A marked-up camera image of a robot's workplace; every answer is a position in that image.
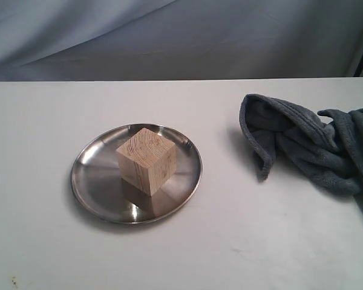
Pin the grey backdrop curtain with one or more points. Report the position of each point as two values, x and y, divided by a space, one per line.
178 40

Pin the light wooden cube block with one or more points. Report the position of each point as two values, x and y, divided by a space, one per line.
147 160

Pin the blue-grey fleece towel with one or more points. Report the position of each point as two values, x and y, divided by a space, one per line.
327 146

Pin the round stainless steel plate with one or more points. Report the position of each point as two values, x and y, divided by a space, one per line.
97 184

